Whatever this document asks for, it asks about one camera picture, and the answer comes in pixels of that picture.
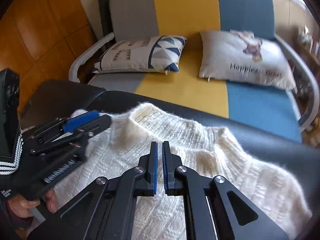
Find grey yellow blue sofa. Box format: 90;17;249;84
69;0;319;142

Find white pillow blue triangles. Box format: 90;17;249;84
93;35;187;74

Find white knit sweater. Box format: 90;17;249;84
55;103;312;239

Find person's left hand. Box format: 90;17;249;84
8;189;57;218

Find white pillow with text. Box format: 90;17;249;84
199;30;296;90

